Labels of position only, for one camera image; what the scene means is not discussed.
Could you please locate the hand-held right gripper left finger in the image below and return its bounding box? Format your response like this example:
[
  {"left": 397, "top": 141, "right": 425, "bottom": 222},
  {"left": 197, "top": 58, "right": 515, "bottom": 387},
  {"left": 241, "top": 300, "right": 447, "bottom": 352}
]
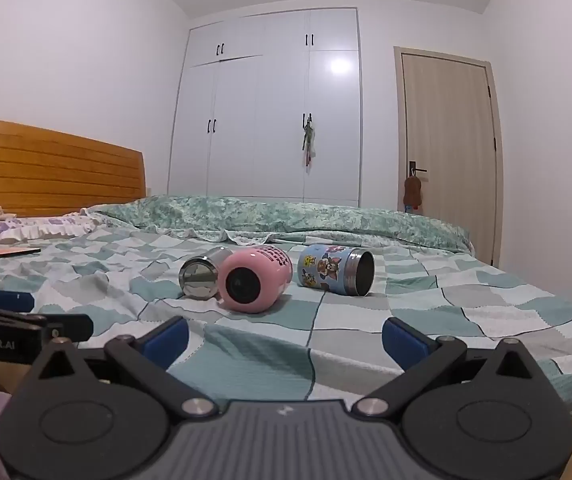
[{"left": 28, "top": 316, "right": 221, "bottom": 420}]

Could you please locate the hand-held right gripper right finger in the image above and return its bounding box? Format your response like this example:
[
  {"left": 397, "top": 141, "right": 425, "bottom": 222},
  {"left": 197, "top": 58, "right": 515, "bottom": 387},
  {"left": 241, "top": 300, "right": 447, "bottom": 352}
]
[{"left": 356, "top": 316, "right": 545, "bottom": 417}]

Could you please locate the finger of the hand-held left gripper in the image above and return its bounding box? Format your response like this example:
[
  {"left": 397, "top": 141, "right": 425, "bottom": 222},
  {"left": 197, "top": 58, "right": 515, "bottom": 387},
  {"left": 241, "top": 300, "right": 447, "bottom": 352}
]
[
  {"left": 0, "top": 284, "right": 35, "bottom": 313},
  {"left": 40, "top": 313, "right": 94, "bottom": 339}
]

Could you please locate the silver steel cup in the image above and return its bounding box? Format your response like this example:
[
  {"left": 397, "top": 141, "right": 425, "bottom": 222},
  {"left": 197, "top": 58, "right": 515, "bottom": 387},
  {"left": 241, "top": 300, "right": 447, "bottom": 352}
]
[{"left": 179, "top": 247, "right": 233, "bottom": 301}]

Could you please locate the blue cartoon print cup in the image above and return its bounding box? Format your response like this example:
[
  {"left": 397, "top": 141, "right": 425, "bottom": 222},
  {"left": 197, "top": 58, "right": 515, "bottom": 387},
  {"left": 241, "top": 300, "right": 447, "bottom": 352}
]
[{"left": 297, "top": 243, "right": 376, "bottom": 296}]

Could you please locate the pink cup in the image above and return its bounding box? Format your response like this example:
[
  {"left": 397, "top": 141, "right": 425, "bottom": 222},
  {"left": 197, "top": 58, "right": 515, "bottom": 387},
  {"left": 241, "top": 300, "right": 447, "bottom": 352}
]
[{"left": 217, "top": 245, "right": 295, "bottom": 314}]

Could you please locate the pink flat book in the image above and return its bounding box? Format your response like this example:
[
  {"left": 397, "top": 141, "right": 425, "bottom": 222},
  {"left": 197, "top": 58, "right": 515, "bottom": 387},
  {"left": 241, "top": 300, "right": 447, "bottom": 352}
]
[{"left": 0, "top": 246, "right": 42, "bottom": 261}]

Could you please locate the purple floral pillow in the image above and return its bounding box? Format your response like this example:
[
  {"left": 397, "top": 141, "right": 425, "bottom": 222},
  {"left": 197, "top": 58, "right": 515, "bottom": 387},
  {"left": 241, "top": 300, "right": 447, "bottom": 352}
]
[{"left": 0, "top": 212, "right": 102, "bottom": 242}]

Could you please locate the checkered bed sheet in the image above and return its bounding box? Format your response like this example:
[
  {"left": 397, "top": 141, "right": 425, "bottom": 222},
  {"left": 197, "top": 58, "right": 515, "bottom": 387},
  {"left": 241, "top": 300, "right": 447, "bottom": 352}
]
[{"left": 0, "top": 229, "right": 572, "bottom": 417}]

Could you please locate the wooden headboard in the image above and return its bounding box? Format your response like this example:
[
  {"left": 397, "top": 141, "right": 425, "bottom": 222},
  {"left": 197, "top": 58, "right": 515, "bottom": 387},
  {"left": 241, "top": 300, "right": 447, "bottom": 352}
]
[{"left": 0, "top": 114, "right": 147, "bottom": 219}]

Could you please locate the brown hanging plush toy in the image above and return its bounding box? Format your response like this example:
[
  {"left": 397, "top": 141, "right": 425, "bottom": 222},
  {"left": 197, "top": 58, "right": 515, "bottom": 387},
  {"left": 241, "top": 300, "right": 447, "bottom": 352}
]
[{"left": 403, "top": 169, "right": 423, "bottom": 214}]

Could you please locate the green floral quilt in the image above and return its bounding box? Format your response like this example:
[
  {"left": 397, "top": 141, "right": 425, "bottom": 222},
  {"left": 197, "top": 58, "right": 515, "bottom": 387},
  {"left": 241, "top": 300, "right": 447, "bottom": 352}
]
[{"left": 80, "top": 194, "right": 475, "bottom": 257}]

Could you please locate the beige door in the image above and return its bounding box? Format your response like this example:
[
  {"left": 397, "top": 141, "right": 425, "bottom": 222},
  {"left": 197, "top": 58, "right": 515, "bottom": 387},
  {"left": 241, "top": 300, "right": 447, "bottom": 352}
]
[{"left": 393, "top": 45, "right": 505, "bottom": 269}]

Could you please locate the hanging wardrobe ornament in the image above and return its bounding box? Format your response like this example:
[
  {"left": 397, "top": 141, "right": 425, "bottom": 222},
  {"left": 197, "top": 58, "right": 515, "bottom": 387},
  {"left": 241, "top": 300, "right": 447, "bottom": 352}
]
[{"left": 301, "top": 113, "right": 317, "bottom": 175}]

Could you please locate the white wardrobe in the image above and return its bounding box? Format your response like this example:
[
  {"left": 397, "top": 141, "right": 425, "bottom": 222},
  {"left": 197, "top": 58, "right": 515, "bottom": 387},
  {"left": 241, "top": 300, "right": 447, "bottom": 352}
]
[{"left": 167, "top": 7, "right": 365, "bottom": 209}]

